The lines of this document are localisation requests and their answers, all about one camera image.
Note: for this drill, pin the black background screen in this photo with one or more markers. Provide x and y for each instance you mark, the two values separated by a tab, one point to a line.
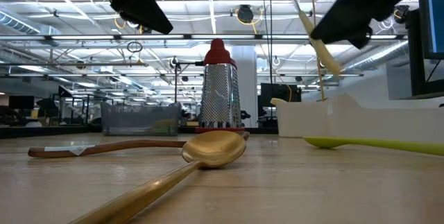
281	94

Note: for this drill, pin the brown wooden spoon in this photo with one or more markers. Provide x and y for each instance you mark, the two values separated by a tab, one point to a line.
121	145

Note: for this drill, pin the black aluminium table frame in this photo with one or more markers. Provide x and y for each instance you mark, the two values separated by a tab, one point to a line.
52	131

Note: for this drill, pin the grey translucent plastic bin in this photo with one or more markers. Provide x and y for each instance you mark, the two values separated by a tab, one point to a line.
138	118

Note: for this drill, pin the lime green silicone spoon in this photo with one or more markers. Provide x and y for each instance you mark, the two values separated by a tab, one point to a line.
381	144

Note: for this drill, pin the white plastic bin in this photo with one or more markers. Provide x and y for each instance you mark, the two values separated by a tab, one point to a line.
301	120
381	123

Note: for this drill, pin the gold metal spoon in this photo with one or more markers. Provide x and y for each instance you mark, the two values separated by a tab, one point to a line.
215	147

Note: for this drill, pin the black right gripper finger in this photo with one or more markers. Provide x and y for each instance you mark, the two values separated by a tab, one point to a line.
338	17
357	30

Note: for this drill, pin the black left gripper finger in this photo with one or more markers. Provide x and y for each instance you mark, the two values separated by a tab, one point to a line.
149	5
138	16

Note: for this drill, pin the black computer monitor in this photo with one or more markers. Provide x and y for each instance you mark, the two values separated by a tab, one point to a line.
433	16

